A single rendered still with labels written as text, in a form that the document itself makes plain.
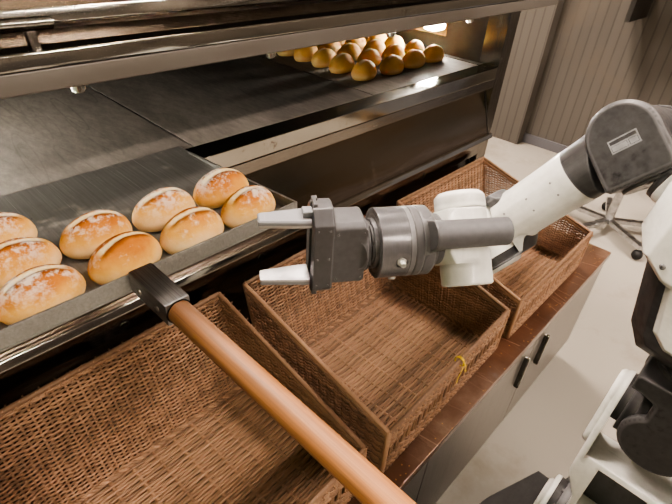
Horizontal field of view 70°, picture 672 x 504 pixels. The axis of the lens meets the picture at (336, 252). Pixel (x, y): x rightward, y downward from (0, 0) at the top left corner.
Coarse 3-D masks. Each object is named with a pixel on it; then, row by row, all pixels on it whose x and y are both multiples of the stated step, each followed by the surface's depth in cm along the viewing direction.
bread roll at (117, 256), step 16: (112, 240) 62; (128, 240) 63; (144, 240) 64; (96, 256) 61; (112, 256) 61; (128, 256) 62; (144, 256) 64; (160, 256) 66; (96, 272) 61; (112, 272) 61; (128, 272) 62
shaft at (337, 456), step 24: (192, 312) 56; (192, 336) 54; (216, 336) 53; (216, 360) 51; (240, 360) 50; (240, 384) 49; (264, 384) 48; (264, 408) 47; (288, 408) 46; (288, 432) 46; (312, 432) 44; (312, 456) 44; (336, 456) 42; (360, 456) 42; (360, 480) 41; (384, 480) 41
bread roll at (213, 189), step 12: (228, 168) 81; (204, 180) 78; (216, 180) 78; (228, 180) 79; (240, 180) 81; (204, 192) 78; (216, 192) 78; (228, 192) 79; (204, 204) 79; (216, 204) 79
